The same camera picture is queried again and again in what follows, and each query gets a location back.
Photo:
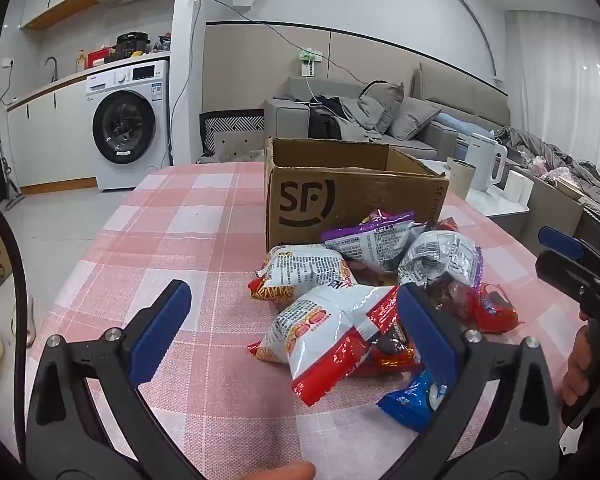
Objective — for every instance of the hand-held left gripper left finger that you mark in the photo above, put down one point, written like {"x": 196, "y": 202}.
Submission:
{"x": 162, "y": 325}

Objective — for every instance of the person's right hand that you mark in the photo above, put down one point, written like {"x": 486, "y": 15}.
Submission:
{"x": 576, "y": 370}

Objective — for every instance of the white lower kitchen cabinets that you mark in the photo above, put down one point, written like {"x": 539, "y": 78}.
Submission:
{"x": 55, "y": 135}

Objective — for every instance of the grey quilt heap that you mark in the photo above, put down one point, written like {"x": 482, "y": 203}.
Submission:
{"x": 555, "y": 152}

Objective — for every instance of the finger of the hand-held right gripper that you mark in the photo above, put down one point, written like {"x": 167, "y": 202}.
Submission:
{"x": 565, "y": 272}
{"x": 560, "y": 242}

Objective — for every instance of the black pressure cooker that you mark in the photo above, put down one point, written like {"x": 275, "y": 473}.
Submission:
{"x": 132, "y": 45}

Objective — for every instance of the light blue pillow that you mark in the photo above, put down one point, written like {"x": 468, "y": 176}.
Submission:
{"x": 460, "y": 121}

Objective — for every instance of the white electric kettle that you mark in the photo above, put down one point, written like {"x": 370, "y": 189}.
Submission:
{"x": 485, "y": 165}

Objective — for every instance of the beige cloth heap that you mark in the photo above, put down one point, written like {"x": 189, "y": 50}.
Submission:
{"x": 235, "y": 152}

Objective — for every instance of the large white red snack packet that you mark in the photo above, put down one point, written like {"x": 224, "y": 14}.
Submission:
{"x": 320, "y": 340}

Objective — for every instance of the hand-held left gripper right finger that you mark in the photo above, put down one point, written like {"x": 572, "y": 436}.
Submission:
{"x": 427, "y": 330}

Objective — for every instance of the white paper roll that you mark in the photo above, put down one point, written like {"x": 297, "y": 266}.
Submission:
{"x": 511, "y": 185}

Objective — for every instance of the white curtain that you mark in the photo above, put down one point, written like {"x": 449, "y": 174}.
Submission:
{"x": 560, "y": 70}

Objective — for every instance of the beige tumbler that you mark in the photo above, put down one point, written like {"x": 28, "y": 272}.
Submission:
{"x": 461, "y": 180}

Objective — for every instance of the red dried fruit packet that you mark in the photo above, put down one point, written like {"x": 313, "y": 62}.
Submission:
{"x": 387, "y": 355}

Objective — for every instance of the yellow bottle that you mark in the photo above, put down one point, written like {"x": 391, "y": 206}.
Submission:
{"x": 81, "y": 62}

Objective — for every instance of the grey plastic bag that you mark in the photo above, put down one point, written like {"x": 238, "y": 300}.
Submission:
{"x": 162, "y": 42}

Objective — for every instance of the red box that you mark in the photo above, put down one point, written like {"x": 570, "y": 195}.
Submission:
{"x": 100, "y": 56}

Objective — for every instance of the pink checked tablecloth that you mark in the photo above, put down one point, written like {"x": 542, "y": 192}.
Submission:
{"x": 180, "y": 240}

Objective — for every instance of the black white patterned bag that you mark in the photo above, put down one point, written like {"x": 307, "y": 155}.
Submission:
{"x": 230, "y": 125}

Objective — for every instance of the beige bowl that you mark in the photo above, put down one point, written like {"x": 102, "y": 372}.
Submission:
{"x": 569, "y": 189}

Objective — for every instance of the dark grey pillow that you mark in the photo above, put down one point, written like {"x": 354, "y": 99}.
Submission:
{"x": 385, "y": 105}

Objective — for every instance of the red snack packet blue logo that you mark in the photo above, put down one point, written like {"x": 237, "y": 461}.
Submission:
{"x": 495, "y": 310}

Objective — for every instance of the white yellow noodle snack packet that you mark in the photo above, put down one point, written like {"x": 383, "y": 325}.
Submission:
{"x": 300, "y": 270}

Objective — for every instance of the silver snack packet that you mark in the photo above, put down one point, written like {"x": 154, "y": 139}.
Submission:
{"x": 437, "y": 255}

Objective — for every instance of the brown cardboard box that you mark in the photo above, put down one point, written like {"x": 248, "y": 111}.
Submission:
{"x": 305, "y": 200}

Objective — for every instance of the white washing machine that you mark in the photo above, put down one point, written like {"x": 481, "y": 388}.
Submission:
{"x": 152, "y": 110}

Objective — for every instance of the purple snack packet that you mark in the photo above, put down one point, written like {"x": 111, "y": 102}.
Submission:
{"x": 370, "y": 240}

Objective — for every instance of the person's left hand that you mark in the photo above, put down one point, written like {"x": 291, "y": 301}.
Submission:
{"x": 282, "y": 472}

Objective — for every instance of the floor mop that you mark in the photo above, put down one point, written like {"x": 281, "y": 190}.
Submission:
{"x": 11, "y": 195}

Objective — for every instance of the pile of clothes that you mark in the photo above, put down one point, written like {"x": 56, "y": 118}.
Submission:
{"x": 330, "y": 120}

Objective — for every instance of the light grey pillow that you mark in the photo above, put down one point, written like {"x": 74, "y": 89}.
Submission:
{"x": 412, "y": 117}

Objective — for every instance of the white marble coffee table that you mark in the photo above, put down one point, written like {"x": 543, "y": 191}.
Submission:
{"x": 495, "y": 202}

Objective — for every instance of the curved kitchen faucet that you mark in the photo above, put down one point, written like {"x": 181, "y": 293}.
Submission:
{"x": 55, "y": 67}

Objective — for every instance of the grey sofa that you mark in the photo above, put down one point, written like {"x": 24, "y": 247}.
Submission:
{"x": 290, "y": 115}

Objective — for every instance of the white wall power strip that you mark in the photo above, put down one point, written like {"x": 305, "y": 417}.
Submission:
{"x": 307, "y": 62}

